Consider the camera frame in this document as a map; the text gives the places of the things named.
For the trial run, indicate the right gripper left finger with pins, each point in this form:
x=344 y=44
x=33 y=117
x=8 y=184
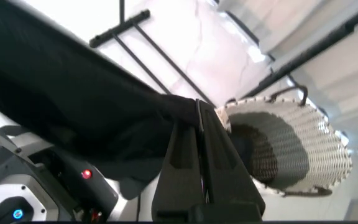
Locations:
x=179 y=186

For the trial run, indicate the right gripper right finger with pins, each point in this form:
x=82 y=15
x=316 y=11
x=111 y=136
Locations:
x=228 y=183

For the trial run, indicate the black garment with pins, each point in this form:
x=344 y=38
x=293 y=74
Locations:
x=57 y=93

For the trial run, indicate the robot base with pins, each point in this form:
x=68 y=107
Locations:
x=5 y=186

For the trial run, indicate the white laundry basket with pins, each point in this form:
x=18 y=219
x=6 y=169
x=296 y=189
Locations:
x=306 y=149

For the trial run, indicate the black clothes rack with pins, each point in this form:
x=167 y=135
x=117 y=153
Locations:
x=120 y=29

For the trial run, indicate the white curtain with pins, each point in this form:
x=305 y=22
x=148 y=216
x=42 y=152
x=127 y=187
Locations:
x=337 y=62

